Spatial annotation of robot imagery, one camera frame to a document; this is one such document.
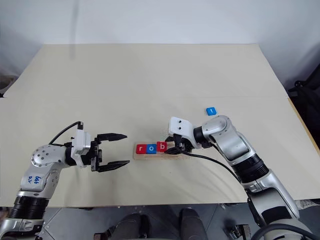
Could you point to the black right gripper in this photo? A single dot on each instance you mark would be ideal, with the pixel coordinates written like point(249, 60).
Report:
point(184, 145)

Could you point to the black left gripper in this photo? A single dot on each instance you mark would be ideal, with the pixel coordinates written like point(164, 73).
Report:
point(95, 155)

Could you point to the red letter b block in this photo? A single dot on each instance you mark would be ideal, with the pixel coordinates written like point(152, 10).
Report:
point(162, 146)

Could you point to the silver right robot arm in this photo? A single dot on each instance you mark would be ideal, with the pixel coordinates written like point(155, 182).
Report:
point(225, 140)

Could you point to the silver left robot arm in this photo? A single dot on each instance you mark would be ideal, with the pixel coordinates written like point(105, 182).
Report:
point(43, 158)

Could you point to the blue letter o block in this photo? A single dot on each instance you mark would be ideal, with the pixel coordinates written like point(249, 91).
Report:
point(151, 148)

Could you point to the wooden tray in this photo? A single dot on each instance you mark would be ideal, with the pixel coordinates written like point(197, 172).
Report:
point(150, 156)

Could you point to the red letter r block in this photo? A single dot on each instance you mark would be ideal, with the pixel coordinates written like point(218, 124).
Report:
point(140, 149)

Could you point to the blue letter t block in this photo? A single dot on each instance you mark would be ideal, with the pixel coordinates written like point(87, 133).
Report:
point(211, 111)

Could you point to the silver robot body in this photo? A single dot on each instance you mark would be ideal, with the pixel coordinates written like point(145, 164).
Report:
point(287, 230)

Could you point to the dark rounded shape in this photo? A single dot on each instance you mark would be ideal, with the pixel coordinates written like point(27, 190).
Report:
point(190, 222)
point(132, 226)

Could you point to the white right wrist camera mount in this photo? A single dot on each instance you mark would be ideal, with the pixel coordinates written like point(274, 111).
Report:
point(180, 126)

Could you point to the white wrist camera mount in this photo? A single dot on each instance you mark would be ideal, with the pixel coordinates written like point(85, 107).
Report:
point(81, 142)
point(180, 126)

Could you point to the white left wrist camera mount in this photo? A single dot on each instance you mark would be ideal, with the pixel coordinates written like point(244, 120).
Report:
point(81, 142)

